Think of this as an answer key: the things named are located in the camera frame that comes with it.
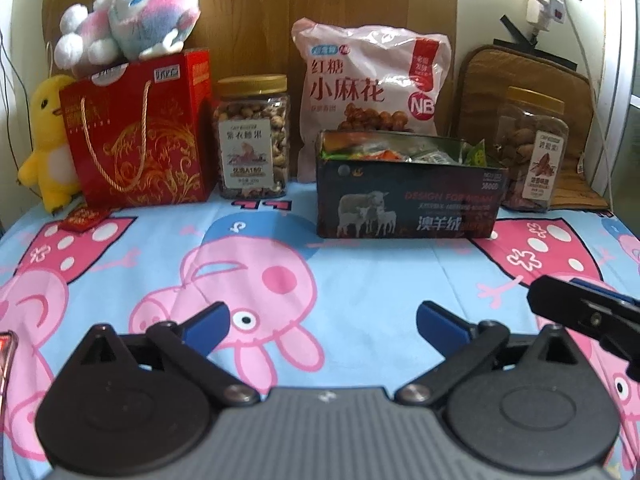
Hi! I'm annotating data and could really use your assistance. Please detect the green snack packet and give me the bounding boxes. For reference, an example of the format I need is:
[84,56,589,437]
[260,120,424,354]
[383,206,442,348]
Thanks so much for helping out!
[464,140,487,167]

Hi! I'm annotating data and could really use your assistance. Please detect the red orange snack packet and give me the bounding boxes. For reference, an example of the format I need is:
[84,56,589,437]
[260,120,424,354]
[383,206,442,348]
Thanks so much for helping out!
[366,150,407,162]

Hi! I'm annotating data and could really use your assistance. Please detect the small red envelope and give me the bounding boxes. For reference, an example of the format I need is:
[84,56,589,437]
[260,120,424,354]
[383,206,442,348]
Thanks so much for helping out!
[58,204,112,233]

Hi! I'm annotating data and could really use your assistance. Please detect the black sheep print box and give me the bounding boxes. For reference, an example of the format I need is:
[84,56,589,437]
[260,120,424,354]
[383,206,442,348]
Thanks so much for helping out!
[316,130,508,238]

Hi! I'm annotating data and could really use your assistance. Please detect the nut jar with red label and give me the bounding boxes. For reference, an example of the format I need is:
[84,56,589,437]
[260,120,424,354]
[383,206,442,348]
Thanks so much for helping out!
[494,86,570,212]

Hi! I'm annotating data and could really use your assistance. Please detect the red gold gift bag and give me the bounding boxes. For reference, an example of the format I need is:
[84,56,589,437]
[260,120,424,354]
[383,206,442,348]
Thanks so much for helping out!
[60,49,216,209]

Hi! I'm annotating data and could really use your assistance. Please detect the yellow duck plush toy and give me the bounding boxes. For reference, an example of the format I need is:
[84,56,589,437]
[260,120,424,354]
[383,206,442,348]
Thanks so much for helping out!
[17,75,81,214]

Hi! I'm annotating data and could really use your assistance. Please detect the nut jar with white label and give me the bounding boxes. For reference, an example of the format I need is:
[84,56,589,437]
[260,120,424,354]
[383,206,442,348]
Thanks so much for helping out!
[213,74,291,200]

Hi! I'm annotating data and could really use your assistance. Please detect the pink twisted dough snack bag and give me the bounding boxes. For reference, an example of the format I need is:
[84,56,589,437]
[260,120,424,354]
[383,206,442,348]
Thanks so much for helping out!
[292,18,451,182]

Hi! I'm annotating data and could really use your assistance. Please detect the pink white plush toy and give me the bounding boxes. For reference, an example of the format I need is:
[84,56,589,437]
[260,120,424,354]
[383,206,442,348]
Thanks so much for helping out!
[53,0,201,78]

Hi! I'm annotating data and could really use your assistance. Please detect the white power cable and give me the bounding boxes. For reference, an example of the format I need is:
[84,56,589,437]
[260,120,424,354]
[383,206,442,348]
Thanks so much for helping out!
[549,0,616,214]

